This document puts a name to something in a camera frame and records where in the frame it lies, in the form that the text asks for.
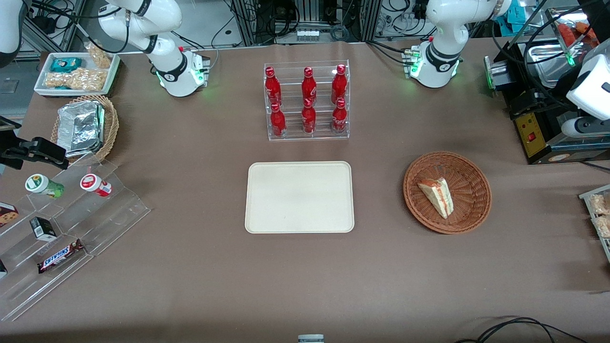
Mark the silver foil container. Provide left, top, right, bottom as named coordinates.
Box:
left=57, top=101, right=106, bottom=158

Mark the Snickers chocolate bar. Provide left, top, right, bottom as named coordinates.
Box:
left=37, top=239, right=87, bottom=274

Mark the red snack packet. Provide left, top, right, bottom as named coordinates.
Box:
left=556, top=21, right=597, bottom=49

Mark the cream rectangular serving tray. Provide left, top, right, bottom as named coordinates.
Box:
left=244, top=161, right=355, bottom=234

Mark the clear bag of nuts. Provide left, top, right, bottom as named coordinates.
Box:
left=43, top=68, right=107, bottom=91
left=85, top=42, right=114, bottom=70

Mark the triangular sandwich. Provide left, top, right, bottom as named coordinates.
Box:
left=417, top=178, right=453, bottom=220

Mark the round brown wicker basket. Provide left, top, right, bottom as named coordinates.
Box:
left=403, top=151, right=492, bottom=235

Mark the red cup with white lid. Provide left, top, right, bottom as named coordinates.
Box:
left=80, top=173, right=113, bottom=198

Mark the brown table cloth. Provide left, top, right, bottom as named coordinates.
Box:
left=0, top=37, right=610, bottom=343

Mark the red cola bottle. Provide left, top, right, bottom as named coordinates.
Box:
left=264, top=67, right=282, bottom=106
left=331, top=64, right=347, bottom=103
left=332, top=98, right=348, bottom=135
left=302, top=99, right=317, bottom=135
left=270, top=102, right=287, bottom=139
left=301, top=67, right=318, bottom=103

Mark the aluminium frame rack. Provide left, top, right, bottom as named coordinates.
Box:
left=229, top=0, right=383, bottom=46

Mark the teal snack packet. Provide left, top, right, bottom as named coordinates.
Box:
left=50, top=57, right=83, bottom=74

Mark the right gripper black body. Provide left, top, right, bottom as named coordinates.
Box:
left=0, top=117, right=22, bottom=150

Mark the teal blue object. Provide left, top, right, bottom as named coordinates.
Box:
left=496, top=0, right=526, bottom=25

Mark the green cup with white lid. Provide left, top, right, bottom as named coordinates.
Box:
left=25, top=173, right=65, bottom=200

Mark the chocolate chip cookie box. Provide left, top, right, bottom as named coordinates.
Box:
left=0, top=202, right=20, bottom=229

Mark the clear acrylic stepped stand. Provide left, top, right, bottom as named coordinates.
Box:
left=0, top=152, right=152, bottom=323

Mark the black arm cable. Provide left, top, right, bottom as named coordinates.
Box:
left=28, top=0, right=130, bottom=54

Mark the clear acrylic bottle rack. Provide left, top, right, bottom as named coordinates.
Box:
left=264, top=60, right=350, bottom=142

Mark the stainless steel pan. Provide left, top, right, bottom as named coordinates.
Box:
left=523, top=38, right=580, bottom=89

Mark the white plastic snack bin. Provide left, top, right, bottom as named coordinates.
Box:
left=34, top=51, right=121, bottom=99

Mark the light wicker basket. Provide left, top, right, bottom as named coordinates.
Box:
left=50, top=94, right=120, bottom=164

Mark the black tabletop machine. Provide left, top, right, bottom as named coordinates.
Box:
left=484, top=37, right=610, bottom=166

